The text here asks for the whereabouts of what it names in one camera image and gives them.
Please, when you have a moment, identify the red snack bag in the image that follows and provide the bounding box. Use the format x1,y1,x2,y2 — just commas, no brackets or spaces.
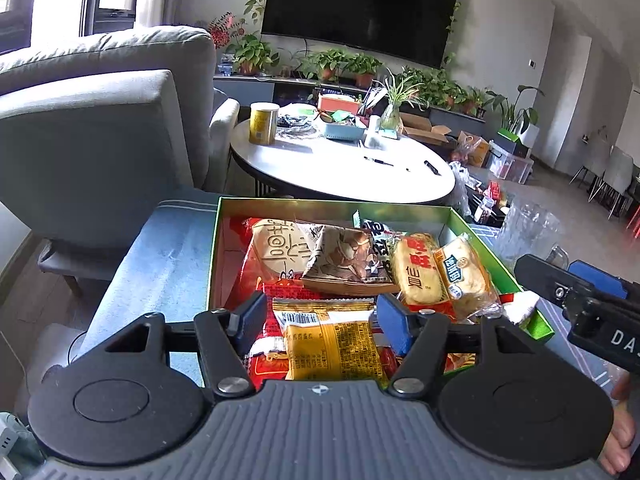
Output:
245,280,398,387

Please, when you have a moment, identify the yellow rice cracker pack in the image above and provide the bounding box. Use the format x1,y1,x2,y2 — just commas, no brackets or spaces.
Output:
390,233,449,307

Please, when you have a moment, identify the small bread pack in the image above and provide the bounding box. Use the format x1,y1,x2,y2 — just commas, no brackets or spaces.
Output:
434,233,501,321

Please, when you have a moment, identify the orange yellow snack pack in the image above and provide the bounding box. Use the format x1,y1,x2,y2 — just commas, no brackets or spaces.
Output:
272,298,388,386

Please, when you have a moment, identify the red round-cracker bag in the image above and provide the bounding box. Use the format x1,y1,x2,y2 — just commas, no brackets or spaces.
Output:
224,217,311,310

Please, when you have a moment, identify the brown mushroom snack bag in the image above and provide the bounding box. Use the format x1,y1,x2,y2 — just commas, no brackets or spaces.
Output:
298,223,399,297

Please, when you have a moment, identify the right hand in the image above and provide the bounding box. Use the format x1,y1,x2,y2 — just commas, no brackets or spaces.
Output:
599,372,636,476

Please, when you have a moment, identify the green cardboard box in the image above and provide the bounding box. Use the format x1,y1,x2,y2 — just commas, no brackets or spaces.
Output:
206,196,557,391

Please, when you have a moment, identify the round dark marble table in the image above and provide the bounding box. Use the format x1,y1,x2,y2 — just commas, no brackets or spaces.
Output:
447,162,516,229

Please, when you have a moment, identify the clear plastic storage bin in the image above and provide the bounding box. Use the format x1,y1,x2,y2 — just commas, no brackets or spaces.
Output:
485,141,534,184

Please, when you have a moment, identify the round white table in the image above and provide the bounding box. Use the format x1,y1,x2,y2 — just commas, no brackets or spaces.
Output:
230,120,456,204

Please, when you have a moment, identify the open cardboard box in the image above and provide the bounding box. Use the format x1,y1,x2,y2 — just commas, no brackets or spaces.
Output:
400,113,451,145

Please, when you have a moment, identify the light blue tray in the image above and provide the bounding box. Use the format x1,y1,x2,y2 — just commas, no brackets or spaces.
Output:
323,122,366,142

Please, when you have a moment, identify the yellow tin can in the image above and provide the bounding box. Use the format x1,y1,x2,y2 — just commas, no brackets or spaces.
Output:
248,102,280,145

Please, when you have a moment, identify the grey armchair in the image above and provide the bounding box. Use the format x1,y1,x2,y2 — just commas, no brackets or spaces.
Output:
1,26,239,281

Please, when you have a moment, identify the spider plant in vase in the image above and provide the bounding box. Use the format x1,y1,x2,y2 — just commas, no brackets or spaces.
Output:
376,70,428,136

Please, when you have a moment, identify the red flower decoration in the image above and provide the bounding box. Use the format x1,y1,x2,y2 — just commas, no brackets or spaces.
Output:
206,12,246,50

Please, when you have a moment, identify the wall television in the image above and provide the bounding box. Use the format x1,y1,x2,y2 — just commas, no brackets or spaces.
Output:
262,0,457,67

